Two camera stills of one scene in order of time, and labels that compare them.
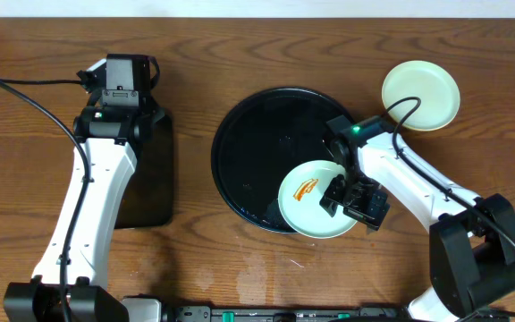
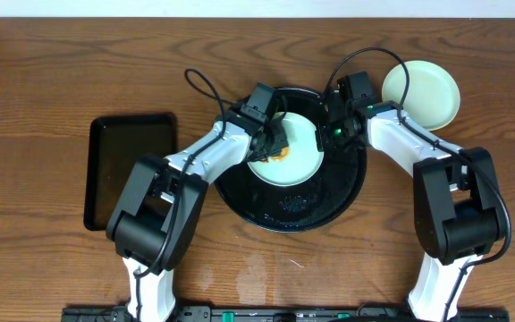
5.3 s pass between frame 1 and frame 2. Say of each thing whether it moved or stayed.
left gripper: moved
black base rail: stayed
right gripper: moved
